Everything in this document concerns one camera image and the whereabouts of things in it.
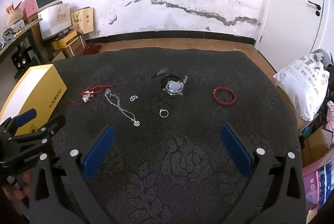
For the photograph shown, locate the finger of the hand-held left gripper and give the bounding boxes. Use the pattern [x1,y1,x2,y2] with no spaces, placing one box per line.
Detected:
[8,114,66,157]
[0,108,37,134]

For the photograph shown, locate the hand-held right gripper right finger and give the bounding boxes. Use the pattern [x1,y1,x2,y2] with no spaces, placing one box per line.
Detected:
[220,122,307,224]

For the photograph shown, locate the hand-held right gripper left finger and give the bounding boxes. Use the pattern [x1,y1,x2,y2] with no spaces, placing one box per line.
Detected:
[29,124,116,224]

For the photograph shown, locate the yellow jewelry box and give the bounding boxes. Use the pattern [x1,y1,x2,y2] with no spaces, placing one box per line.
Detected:
[0,64,69,137]

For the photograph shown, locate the red string bracelet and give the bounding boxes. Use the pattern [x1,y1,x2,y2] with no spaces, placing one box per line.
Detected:
[70,84,115,104]

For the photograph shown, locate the silver chain necklace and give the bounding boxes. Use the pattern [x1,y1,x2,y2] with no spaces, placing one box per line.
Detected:
[104,89,141,127]

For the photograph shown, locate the red bead bracelet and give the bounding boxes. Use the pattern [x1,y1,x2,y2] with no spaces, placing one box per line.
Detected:
[212,86,237,104]

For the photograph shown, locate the black wrist watch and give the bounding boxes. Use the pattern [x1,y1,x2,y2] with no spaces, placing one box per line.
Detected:
[153,68,188,96]

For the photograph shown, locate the person's left hand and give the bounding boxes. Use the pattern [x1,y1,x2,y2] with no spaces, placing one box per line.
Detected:
[2,171,34,202]

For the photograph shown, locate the black speaker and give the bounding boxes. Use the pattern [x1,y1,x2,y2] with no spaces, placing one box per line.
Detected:
[12,48,33,69]

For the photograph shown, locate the black patterned blanket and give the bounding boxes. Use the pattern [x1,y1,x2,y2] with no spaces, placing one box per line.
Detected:
[39,47,303,224]

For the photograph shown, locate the brown cardboard box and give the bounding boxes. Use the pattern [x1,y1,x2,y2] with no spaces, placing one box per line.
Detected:
[61,35,86,57]

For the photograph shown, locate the dark desk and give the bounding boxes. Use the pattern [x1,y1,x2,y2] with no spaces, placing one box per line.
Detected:
[0,22,45,78]

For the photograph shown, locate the open cardboard box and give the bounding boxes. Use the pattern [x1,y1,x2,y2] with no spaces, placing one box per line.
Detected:
[300,126,334,167]

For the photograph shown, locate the yellow and black box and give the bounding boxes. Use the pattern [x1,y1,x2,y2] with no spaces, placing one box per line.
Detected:
[52,30,79,49]

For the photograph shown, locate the red cloth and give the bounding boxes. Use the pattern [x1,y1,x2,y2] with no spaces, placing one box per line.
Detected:
[84,43,102,56]

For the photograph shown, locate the purple printed box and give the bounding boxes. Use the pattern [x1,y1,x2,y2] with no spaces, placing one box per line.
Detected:
[302,159,334,204]

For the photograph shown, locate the white printed sack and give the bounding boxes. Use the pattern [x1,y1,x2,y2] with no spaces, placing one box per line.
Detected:
[273,56,330,121]

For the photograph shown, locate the beige woven bag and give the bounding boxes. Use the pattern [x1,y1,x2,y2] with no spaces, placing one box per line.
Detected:
[6,3,24,27]

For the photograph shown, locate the pink cloth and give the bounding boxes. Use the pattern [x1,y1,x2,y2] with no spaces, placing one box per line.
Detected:
[325,101,334,130]

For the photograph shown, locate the white gift bag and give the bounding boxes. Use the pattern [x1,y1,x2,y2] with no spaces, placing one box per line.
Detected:
[39,3,72,39]

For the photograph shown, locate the kraft paper bag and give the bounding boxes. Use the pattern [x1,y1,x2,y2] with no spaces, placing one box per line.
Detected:
[71,7,94,34]

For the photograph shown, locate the pink box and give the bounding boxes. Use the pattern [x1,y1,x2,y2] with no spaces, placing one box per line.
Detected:
[19,0,38,19]

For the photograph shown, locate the grey cloth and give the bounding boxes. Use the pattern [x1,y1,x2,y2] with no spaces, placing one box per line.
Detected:
[314,49,334,66]

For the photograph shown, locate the white door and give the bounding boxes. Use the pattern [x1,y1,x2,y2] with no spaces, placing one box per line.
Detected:
[261,0,334,63]

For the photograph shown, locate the black door handle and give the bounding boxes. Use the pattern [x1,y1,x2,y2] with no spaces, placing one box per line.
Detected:
[308,0,323,16]

